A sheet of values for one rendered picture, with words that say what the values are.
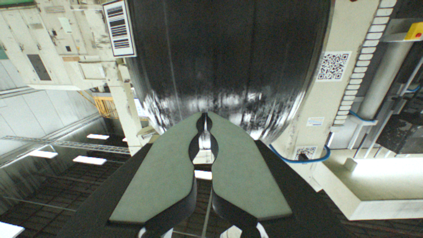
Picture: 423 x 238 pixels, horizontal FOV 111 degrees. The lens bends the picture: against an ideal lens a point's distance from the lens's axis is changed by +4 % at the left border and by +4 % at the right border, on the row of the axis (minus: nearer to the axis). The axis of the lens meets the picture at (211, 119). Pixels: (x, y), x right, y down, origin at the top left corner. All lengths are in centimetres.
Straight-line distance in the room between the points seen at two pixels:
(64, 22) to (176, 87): 470
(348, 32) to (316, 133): 28
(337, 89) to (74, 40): 473
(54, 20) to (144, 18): 485
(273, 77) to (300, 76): 4
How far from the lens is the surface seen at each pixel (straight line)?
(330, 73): 51
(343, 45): 52
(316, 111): 54
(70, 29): 478
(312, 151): 62
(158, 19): 20
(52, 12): 505
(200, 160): 88
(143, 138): 102
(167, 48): 19
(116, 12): 23
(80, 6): 99
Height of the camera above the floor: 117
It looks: 26 degrees up
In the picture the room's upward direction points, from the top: 179 degrees clockwise
